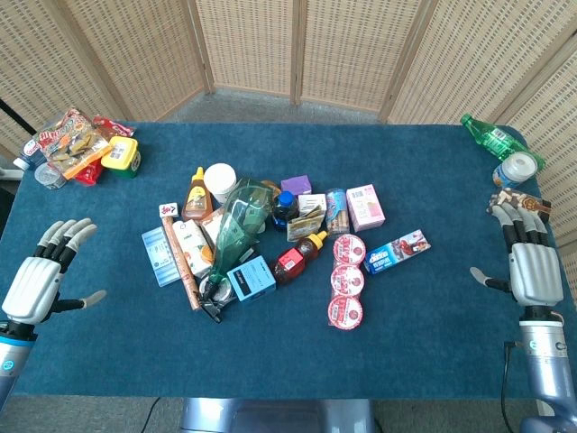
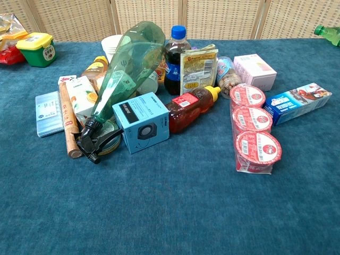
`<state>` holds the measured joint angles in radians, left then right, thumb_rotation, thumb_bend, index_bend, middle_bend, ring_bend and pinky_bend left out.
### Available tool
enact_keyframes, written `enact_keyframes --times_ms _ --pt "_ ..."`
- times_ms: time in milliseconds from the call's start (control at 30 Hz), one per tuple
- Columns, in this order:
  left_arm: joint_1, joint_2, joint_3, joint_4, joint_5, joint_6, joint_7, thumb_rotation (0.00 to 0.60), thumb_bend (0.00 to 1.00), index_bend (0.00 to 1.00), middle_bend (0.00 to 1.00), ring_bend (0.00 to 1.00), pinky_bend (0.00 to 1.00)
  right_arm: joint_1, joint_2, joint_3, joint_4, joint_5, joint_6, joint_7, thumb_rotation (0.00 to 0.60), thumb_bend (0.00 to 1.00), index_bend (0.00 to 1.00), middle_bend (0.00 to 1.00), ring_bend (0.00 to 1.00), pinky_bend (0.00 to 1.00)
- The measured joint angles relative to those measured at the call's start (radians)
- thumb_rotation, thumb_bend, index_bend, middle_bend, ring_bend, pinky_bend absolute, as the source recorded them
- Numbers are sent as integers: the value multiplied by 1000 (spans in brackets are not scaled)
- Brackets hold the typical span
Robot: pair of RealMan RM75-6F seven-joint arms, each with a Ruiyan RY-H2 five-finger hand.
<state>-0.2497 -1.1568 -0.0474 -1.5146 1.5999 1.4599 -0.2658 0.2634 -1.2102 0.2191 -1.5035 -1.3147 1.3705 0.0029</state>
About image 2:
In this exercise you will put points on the light blue speaker box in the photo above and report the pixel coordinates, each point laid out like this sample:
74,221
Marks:
144,125

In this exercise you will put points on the pink white carton box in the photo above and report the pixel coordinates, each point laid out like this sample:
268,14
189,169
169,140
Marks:
255,70

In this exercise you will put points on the white round container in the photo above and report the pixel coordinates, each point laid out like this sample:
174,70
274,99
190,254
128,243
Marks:
148,83

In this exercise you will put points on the green tub yellow lid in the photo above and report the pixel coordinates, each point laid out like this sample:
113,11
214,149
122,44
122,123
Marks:
38,50

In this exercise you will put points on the red yogurt cup pack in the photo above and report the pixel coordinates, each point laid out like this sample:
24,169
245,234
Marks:
256,132

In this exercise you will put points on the cola bottle blue cap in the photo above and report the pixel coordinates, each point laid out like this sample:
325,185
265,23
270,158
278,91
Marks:
174,66

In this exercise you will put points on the round tin lid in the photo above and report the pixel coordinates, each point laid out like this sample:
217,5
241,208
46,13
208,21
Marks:
111,139

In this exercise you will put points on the white paper cup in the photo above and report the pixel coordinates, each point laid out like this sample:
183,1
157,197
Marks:
111,49

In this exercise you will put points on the red yellow snack bags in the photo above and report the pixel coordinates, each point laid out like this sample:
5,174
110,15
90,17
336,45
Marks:
9,40

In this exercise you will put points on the blue toothpaste box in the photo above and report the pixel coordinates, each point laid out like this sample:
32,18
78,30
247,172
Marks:
297,102

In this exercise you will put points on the amber drink bottle yellow cap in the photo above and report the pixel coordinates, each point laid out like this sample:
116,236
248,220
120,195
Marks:
95,69

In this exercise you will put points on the green plastic spray bottle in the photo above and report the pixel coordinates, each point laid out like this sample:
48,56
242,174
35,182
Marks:
127,69

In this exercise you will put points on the honey bottle yellow cap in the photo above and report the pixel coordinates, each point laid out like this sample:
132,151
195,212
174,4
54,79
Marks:
187,110

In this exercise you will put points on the wooden rolling pin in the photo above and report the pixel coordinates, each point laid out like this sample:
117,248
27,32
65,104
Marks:
68,117

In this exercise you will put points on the orange juice carton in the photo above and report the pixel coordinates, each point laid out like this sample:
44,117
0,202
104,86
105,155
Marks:
83,98

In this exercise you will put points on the woven folding screen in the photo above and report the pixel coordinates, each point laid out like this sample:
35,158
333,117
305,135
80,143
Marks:
186,16

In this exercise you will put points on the orange snack packet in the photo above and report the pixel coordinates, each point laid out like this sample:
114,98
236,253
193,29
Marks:
161,71

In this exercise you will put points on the yellow seasoning sachet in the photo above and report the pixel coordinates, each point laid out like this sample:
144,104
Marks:
197,70

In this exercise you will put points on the green soda bottle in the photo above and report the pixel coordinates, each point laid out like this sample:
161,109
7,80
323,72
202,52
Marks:
329,34

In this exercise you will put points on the pale blue tissue pack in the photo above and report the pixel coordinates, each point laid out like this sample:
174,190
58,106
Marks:
47,114

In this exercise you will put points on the teal table cloth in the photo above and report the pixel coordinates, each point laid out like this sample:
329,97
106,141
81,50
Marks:
170,202

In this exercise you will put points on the clear jar of nuts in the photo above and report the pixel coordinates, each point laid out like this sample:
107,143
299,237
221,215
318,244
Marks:
228,77

